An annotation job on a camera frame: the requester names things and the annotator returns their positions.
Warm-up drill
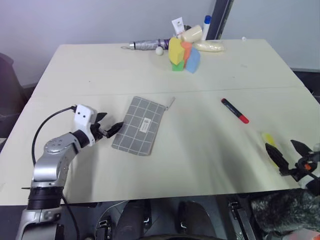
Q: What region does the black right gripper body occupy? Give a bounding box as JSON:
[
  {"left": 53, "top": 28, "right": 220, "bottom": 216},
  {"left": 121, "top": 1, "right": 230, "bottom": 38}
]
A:
[{"left": 278, "top": 151, "right": 320, "bottom": 183}]

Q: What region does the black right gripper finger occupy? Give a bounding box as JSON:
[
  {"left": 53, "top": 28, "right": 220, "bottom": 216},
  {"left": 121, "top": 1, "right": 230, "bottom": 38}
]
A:
[
  {"left": 290, "top": 139, "right": 314, "bottom": 158},
  {"left": 264, "top": 142, "right": 291, "bottom": 173}
]

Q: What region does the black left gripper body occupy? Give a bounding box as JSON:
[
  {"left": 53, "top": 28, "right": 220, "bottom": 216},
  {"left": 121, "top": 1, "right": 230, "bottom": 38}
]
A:
[{"left": 89, "top": 121, "right": 111, "bottom": 141}]

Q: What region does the grey checked fabric pouch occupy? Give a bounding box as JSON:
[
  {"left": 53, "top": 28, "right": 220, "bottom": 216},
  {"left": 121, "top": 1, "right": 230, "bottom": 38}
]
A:
[{"left": 111, "top": 95, "right": 176, "bottom": 157}]

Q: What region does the yellow highlighter pen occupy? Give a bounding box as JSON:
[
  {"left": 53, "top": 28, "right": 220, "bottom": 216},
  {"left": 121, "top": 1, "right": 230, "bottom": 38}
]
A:
[{"left": 261, "top": 131, "right": 280, "bottom": 169}]

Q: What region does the grey fuzzy cover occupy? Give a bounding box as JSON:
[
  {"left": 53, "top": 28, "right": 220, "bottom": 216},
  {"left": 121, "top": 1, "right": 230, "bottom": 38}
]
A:
[{"left": 250, "top": 189, "right": 320, "bottom": 236}]

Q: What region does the red and black marker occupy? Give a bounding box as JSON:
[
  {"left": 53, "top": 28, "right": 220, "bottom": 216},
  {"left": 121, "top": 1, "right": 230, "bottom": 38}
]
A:
[{"left": 220, "top": 97, "right": 250, "bottom": 125}]

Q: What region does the grey folded umbrella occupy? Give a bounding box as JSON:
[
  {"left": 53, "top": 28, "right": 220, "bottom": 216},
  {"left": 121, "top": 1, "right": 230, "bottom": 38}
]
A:
[{"left": 121, "top": 38, "right": 174, "bottom": 51}]

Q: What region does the green foam block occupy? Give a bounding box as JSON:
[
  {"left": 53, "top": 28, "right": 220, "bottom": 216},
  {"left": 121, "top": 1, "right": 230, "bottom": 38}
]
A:
[{"left": 171, "top": 59, "right": 186, "bottom": 72}]

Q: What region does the dark chair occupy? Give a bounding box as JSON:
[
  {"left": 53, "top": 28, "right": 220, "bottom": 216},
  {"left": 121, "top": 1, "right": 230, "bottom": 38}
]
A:
[{"left": 0, "top": 52, "right": 29, "bottom": 139}]

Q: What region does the yellow foam block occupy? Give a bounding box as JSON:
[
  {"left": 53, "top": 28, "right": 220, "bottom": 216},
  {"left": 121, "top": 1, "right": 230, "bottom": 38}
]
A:
[{"left": 168, "top": 36, "right": 186, "bottom": 66}]

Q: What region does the blue foam block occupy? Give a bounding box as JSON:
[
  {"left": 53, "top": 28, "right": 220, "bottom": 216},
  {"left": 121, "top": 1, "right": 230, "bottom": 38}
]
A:
[{"left": 185, "top": 46, "right": 202, "bottom": 74}]

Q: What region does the orange foam block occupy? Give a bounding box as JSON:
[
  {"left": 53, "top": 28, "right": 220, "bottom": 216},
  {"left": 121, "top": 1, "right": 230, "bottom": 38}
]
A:
[{"left": 180, "top": 41, "right": 194, "bottom": 69}]

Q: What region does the cream plastic bag pack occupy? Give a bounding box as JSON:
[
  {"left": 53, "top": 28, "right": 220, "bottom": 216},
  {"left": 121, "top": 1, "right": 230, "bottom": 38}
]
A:
[{"left": 193, "top": 40, "right": 226, "bottom": 53}]

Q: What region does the white bottle with blue cap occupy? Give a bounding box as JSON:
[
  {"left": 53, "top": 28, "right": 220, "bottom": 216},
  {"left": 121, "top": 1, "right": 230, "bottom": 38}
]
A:
[{"left": 200, "top": 15, "right": 213, "bottom": 41}]

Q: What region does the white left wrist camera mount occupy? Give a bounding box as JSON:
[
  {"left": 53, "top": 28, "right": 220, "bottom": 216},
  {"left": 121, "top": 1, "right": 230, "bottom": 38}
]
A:
[{"left": 73, "top": 104, "right": 99, "bottom": 147}]

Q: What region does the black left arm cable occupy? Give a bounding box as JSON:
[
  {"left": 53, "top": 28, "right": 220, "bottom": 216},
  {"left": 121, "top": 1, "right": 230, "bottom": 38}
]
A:
[{"left": 31, "top": 106, "right": 81, "bottom": 240}]

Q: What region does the black metal bracket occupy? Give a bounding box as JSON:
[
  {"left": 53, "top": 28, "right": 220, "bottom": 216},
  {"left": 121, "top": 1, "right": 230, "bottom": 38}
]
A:
[
  {"left": 226, "top": 196, "right": 259, "bottom": 240},
  {"left": 95, "top": 215, "right": 114, "bottom": 240}
]

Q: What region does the dark vertical post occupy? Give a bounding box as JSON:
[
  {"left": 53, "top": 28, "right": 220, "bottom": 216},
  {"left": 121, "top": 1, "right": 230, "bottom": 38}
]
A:
[{"left": 205, "top": 0, "right": 235, "bottom": 41}]

